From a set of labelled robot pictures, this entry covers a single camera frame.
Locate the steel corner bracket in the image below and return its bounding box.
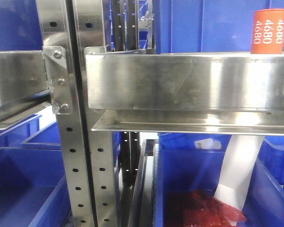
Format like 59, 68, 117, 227
43, 46, 73, 115

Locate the blue bin lower left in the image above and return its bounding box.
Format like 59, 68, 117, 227
0, 148, 71, 227

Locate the blue bin upper left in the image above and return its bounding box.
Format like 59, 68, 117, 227
0, 0, 43, 51

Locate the steel shelf tray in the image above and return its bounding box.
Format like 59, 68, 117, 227
0, 50, 50, 130
84, 47, 284, 135

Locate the orange cylindrical capacitor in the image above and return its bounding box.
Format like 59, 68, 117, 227
251, 9, 284, 54

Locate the blue bin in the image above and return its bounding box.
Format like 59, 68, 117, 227
153, 0, 284, 53
258, 136, 284, 189
154, 136, 284, 227
0, 148, 71, 227
0, 0, 43, 51

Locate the blue bin upper right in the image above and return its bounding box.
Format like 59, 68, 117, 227
153, 0, 284, 53

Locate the right steel shelf tray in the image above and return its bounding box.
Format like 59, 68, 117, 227
84, 47, 284, 135

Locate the blue bin far right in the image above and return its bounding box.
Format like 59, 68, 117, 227
258, 136, 284, 189

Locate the blue bin lower right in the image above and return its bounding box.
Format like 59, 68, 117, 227
154, 136, 284, 227

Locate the red bubble wrap bag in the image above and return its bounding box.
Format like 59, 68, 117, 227
163, 190, 247, 227

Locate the steel perforated upright post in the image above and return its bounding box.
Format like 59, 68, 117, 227
36, 0, 120, 227

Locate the left steel shelf tray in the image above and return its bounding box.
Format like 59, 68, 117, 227
0, 50, 50, 130

